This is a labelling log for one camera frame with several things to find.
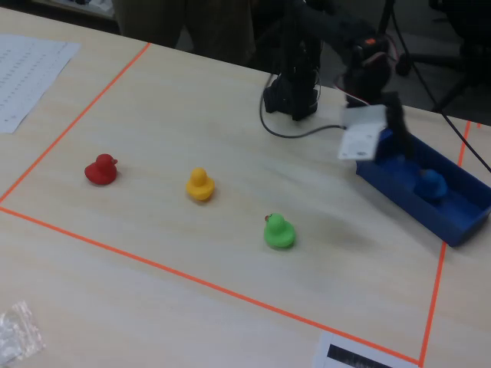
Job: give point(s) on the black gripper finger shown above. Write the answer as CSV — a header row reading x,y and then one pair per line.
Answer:
x,y
401,126

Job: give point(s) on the blue rubber duck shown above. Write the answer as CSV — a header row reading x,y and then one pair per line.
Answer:
x,y
431,186

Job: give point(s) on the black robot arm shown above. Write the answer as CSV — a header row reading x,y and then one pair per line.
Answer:
x,y
299,76

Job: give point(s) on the blue plastic box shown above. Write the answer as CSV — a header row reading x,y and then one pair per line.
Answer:
x,y
460,214

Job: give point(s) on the green rubber duck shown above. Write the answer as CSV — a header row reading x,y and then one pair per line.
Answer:
x,y
279,232

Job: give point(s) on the yellow rubber duck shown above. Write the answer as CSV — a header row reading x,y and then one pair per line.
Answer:
x,y
199,186

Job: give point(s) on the red rubber duck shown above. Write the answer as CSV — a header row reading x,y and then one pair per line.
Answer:
x,y
100,172

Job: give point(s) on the black office chair base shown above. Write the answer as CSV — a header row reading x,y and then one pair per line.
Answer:
x,y
441,57

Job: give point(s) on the orange tape strip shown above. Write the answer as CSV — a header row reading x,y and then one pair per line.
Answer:
x,y
76,119
192,278
435,291

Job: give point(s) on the paper with black bar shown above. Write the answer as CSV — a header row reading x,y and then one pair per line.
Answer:
x,y
345,354

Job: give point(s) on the white printed paper sheet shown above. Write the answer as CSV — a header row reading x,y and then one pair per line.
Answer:
x,y
27,76

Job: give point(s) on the clear plastic bag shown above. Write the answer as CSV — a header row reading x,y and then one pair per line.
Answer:
x,y
17,337

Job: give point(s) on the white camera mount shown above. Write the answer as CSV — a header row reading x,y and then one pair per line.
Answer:
x,y
360,134

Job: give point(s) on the black camera stand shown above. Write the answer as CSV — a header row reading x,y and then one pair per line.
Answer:
x,y
386,15

